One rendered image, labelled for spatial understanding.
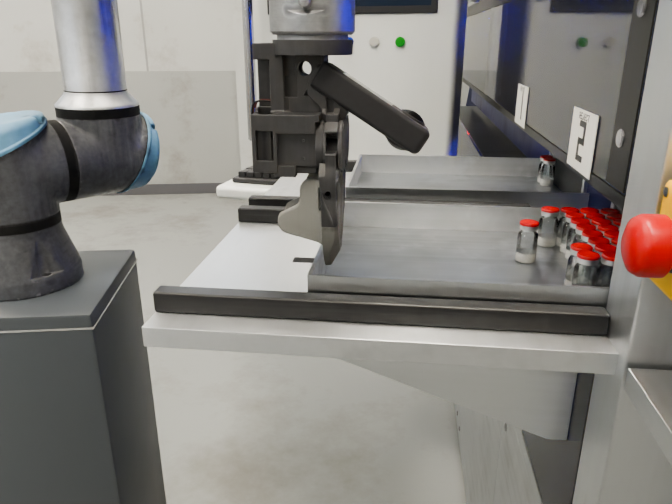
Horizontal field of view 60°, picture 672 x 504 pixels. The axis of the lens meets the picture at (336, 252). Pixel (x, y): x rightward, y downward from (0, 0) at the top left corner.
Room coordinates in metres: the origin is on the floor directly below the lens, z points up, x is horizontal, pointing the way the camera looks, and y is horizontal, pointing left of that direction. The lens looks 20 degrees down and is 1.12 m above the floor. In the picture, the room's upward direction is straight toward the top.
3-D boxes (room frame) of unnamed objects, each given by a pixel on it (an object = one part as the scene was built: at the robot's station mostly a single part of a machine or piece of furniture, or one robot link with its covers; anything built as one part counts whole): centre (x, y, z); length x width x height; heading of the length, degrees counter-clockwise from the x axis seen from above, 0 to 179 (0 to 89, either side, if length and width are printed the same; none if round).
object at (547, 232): (0.67, -0.25, 0.90); 0.02 x 0.02 x 0.05
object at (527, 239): (0.62, -0.21, 0.90); 0.02 x 0.02 x 0.04
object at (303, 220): (0.54, 0.03, 0.95); 0.06 x 0.03 x 0.09; 83
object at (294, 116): (0.55, 0.03, 1.06); 0.09 x 0.08 x 0.12; 83
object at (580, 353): (0.78, -0.11, 0.87); 0.70 x 0.48 x 0.02; 173
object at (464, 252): (0.60, -0.16, 0.90); 0.34 x 0.26 x 0.04; 83
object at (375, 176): (0.94, -0.20, 0.90); 0.34 x 0.26 x 0.04; 83
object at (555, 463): (1.44, -0.35, 0.73); 1.98 x 0.01 x 0.25; 173
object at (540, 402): (0.53, -0.07, 0.79); 0.34 x 0.03 x 0.13; 83
